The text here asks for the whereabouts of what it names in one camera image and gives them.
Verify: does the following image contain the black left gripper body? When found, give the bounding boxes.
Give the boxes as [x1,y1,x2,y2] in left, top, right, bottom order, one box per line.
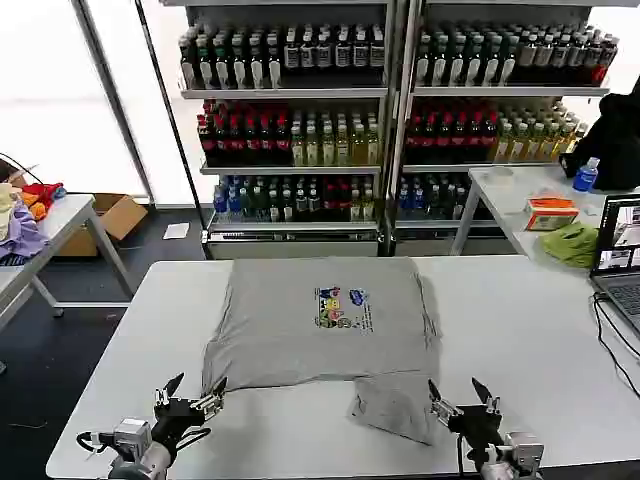
[149,396,212,459]

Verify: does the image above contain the blue label water bottle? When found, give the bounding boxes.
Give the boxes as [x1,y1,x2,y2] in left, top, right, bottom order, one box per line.
[572,156,602,194]

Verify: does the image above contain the grey open laptop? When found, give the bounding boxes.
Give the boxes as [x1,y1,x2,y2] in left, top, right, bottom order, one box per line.
[588,193,640,340]

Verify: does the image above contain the grey side table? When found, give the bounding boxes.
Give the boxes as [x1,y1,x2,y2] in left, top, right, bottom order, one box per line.
[0,193,137,332]

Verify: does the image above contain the orange cloth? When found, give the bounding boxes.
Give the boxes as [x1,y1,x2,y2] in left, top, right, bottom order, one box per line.
[21,192,50,222]

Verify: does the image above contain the green cloth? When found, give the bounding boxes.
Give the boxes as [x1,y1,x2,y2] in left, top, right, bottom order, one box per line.
[537,220,601,271]

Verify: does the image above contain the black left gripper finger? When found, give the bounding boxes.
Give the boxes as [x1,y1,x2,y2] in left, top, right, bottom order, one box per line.
[191,375,229,420]
[154,371,186,407]

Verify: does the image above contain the shelf with bottles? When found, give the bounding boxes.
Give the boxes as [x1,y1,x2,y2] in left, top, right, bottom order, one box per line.
[177,0,397,259]
[392,0,621,257]

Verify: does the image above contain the black bag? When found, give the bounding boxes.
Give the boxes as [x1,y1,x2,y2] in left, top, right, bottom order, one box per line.
[558,91,640,192]

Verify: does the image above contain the red cloth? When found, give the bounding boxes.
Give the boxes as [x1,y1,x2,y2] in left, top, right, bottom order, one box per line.
[21,181,67,211]

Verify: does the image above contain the grey printed t-shirt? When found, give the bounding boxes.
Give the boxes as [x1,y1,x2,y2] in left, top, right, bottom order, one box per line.
[201,256,446,447]

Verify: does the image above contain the purple cloth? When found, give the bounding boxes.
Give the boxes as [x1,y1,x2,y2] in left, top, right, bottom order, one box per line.
[0,199,52,267]

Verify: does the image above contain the open cardboard box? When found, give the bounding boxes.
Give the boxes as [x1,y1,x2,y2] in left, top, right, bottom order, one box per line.
[53,192,150,258]

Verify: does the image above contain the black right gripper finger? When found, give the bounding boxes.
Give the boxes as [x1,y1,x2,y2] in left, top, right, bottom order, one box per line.
[427,378,465,428]
[470,376,502,415]

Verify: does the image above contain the thin black pole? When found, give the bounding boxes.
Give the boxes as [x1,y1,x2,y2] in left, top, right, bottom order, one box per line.
[134,0,208,259]

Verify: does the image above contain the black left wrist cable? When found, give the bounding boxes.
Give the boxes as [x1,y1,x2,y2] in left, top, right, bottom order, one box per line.
[76,425,212,455]

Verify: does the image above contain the black laptop cable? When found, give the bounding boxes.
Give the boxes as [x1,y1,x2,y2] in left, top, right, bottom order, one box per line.
[592,291,640,401]

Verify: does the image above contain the white tape roll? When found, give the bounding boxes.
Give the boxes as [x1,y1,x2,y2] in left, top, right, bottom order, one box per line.
[487,165,516,187]

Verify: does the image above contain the cream cloth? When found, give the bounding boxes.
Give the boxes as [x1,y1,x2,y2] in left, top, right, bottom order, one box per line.
[0,182,24,242]

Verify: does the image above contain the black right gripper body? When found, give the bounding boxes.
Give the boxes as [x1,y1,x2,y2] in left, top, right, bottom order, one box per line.
[446,403,507,450]

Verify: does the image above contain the orange tissue box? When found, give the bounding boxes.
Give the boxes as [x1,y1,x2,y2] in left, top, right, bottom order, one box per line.
[524,195,582,233]

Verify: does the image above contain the white side table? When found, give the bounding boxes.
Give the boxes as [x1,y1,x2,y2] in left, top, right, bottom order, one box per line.
[449,163,640,274]

